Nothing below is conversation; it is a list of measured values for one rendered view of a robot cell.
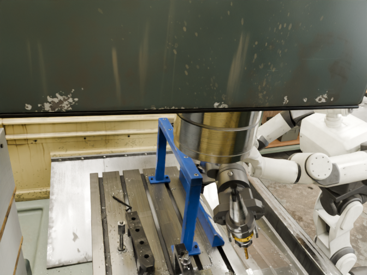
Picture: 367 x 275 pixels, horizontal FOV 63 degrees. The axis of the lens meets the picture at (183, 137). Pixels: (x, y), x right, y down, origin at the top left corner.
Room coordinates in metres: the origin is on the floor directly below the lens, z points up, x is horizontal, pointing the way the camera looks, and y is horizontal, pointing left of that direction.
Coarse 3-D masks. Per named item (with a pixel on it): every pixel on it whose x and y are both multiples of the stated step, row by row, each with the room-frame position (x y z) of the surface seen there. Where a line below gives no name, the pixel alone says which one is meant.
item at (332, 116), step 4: (316, 112) 1.05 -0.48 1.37; (320, 112) 1.04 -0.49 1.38; (324, 112) 1.03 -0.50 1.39; (328, 112) 1.03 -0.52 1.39; (332, 112) 1.02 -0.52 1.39; (336, 112) 1.01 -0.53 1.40; (340, 112) 1.00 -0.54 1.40; (328, 116) 1.04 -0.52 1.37; (332, 116) 1.03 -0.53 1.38; (336, 116) 1.03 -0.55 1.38; (340, 116) 1.03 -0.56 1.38; (324, 120) 1.04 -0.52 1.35; (328, 120) 1.03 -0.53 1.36; (332, 120) 1.02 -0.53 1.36; (336, 120) 1.02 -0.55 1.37; (340, 120) 1.02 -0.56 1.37
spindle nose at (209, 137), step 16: (224, 112) 0.45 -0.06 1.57; (240, 112) 0.45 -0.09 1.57; (256, 112) 0.47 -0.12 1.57; (176, 128) 0.49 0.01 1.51; (192, 128) 0.46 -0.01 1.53; (208, 128) 0.45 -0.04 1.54; (224, 128) 0.45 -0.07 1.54; (240, 128) 0.46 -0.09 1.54; (256, 128) 0.49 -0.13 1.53; (176, 144) 0.49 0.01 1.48; (192, 144) 0.46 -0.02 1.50; (208, 144) 0.45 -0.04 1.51; (224, 144) 0.45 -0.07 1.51; (240, 144) 0.46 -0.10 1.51; (208, 160) 0.45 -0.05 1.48; (224, 160) 0.45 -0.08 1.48; (240, 160) 0.47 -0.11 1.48
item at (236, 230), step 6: (228, 216) 0.52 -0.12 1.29; (252, 216) 0.51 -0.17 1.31; (228, 222) 0.51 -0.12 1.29; (252, 222) 0.50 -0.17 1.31; (228, 228) 0.51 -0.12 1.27; (234, 228) 0.49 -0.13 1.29; (240, 228) 0.49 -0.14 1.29; (246, 228) 0.50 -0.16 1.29; (252, 228) 0.50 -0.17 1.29; (234, 234) 0.49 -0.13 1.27; (240, 234) 0.49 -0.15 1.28
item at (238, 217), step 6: (240, 198) 0.50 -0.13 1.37; (234, 204) 0.49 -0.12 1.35; (240, 204) 0.49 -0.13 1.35; (234, 210) 0.49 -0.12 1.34; (240, 210) 0.49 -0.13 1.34; (246, 210) 0.51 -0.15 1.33; (234, 216) 0.50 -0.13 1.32; (240, 216) 0.49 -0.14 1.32; (246, 216) 0.50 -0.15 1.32; (234, 222) 0.50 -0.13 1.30; (240, 222) 0.49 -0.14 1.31; (246, 222) 0.50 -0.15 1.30
